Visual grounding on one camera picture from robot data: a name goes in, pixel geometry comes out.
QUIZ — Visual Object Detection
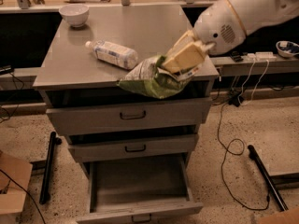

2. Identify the black bar left floor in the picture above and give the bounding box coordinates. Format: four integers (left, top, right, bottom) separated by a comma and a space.
39, 132, 62, 204

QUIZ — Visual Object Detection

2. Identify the grey open bottom drawer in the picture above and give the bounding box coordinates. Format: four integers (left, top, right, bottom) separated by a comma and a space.
77, 154, 203, 224

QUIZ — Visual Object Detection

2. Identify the black small device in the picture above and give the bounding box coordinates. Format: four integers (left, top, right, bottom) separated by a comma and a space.
231, 50, 244, 63

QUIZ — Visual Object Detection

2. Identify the grey middle drawer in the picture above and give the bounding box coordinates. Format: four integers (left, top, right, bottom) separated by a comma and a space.
68, 134, 198, 162

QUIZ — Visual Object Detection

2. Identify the blue patterned bowl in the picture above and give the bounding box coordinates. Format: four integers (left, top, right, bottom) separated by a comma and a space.
276, 41, 299, 58

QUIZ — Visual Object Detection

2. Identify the black bar right floor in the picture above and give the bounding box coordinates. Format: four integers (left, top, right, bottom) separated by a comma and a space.
248, 145, 288, 211

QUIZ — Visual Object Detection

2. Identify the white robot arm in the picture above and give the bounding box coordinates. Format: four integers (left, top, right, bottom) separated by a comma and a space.
162, 0, 299, 74

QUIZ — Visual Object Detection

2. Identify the white power strip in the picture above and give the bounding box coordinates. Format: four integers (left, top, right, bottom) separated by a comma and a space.
248, 51, 277, 61

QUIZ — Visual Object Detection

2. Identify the black floor cable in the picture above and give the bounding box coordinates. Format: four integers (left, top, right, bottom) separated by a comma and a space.
216, 101, 271, 212

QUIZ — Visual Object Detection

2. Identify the cardboard box right corner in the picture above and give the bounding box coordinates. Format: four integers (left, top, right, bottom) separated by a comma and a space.
258, 207, 299, 224

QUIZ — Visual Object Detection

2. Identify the grey top drawer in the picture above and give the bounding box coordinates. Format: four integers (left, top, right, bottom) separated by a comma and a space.
47, 98, 211, 135

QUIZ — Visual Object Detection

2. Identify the clear plastic water bottle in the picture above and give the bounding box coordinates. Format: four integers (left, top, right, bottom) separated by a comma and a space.
85, 40, 138, 70

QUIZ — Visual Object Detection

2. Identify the cardboard box left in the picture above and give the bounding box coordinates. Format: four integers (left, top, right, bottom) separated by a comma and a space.
0, 151, 33, 224

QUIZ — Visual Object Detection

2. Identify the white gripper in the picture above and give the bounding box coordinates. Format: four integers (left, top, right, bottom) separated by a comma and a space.
162, 0, 246, 74

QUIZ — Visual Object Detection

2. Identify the black cable left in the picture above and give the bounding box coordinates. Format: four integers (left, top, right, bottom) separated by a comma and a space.
0, 168, 48, 224

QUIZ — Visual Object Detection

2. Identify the white ceramic bowl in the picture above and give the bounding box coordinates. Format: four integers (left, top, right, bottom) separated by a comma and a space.
59, 4, 89, 27

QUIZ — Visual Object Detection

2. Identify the green jalapeno chip bag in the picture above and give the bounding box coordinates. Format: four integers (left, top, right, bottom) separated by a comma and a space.
117, 56, 202, 99

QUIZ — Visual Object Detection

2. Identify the black power adapter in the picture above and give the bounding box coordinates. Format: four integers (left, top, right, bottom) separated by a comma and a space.
229, 95, 244, 107

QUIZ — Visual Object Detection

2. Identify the black bar floor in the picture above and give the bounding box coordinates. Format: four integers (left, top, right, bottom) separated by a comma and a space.
39, 132, 62, 204
248, 145, 288, 211

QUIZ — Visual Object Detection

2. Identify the grey metal drawer cabinet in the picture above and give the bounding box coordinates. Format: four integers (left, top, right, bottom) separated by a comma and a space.
32, 4, 221, 224

